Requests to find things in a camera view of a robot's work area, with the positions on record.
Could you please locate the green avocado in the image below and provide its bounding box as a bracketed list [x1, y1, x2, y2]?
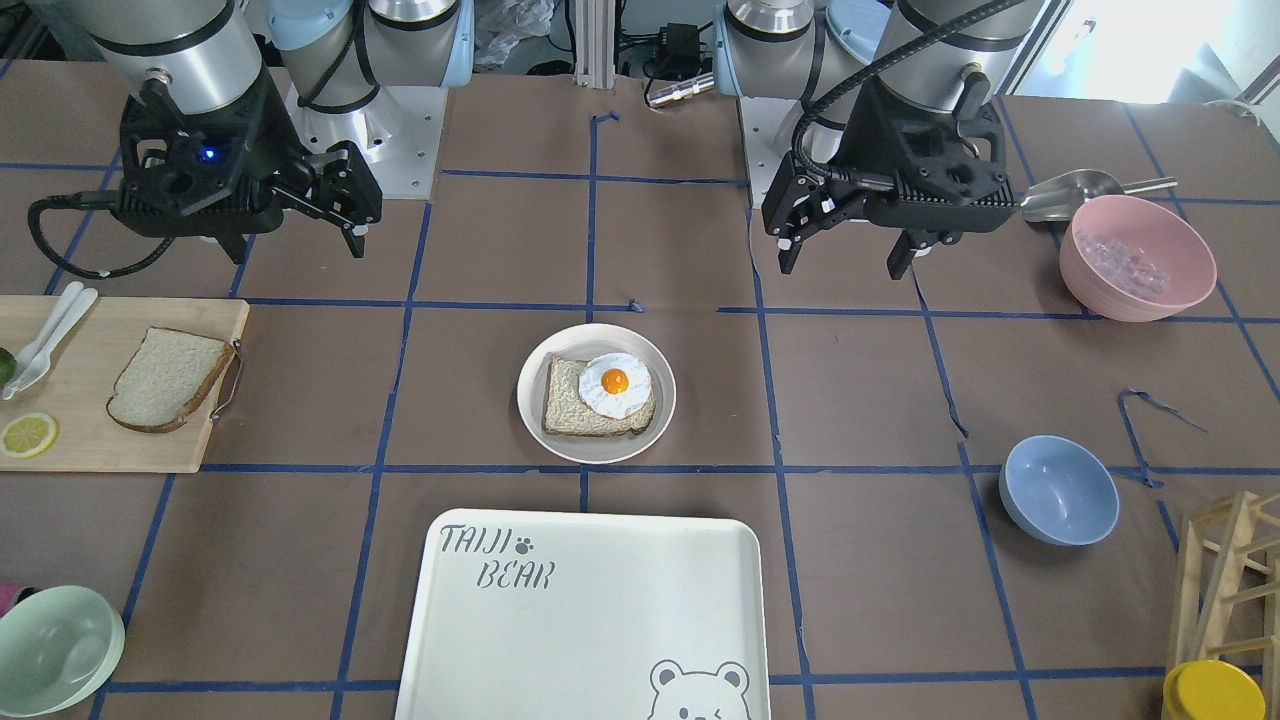
[0, 347, 18, 387]

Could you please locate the white bear tray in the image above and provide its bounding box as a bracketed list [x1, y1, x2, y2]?
[396, 509, 771, 719]

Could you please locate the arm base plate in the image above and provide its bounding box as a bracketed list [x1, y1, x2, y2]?
[739, 97, 803, 208]
[285, 86, 449, 201]

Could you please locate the pink cloth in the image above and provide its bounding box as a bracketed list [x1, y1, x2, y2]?
[0, 582, 38, 618]

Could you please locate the bread slice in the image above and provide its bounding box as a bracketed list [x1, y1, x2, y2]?
[105, 325, 234, 434]
[541, 356, 657, 438]

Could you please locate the pink bowl with ice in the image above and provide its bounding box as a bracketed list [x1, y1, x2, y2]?
[1059, 195, 1219, 323]

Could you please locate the wooden cutting board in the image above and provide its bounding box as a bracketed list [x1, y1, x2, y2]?
[1, 297, 250, 474]

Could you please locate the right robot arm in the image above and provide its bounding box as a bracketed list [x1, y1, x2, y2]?
[27, 1, 475, 279]

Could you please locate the bread slice on plate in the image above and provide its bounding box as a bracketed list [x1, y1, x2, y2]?
[541, 356, 657, 438]

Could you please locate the white plastic fork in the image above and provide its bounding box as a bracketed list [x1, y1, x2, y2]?
[5, 288, 100, 396]

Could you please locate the yellow cup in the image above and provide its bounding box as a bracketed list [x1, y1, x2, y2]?
[1161, 659, 1267, 719]

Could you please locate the aluminium frame post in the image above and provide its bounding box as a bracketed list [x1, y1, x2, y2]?
[570, 1, 620, 92]

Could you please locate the fried egg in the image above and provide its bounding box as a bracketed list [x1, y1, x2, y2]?
[577, 352, 653, 420]

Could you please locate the white round plate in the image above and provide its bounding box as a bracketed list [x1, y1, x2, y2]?
[515, 323, 678, 464]

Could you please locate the green bowl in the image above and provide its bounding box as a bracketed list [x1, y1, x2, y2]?
[1, 585, 125, 717]

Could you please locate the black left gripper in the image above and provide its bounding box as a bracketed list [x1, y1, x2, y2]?
[762, 72, 1018, 281]

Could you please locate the white plastic spoon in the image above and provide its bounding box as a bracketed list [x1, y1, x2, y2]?
[3, 281, 84, 401]

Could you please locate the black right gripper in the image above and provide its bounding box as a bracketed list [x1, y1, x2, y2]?
[111, 72, 383, 265]

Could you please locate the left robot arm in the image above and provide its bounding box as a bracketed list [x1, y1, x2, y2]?
[713, 1, 1042, 279]

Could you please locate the lemon slice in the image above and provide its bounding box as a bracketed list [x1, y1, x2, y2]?
[1, 413, 60, 459]

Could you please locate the blue bowl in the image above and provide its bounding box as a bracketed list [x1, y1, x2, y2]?
[998, 436, 1120, 547]

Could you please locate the metal scoop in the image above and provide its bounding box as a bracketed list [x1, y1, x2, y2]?
[1019, 169, 1179, 223]

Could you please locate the wooden cup rack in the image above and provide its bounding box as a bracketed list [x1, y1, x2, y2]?
[1166, 491, 1277, 694]

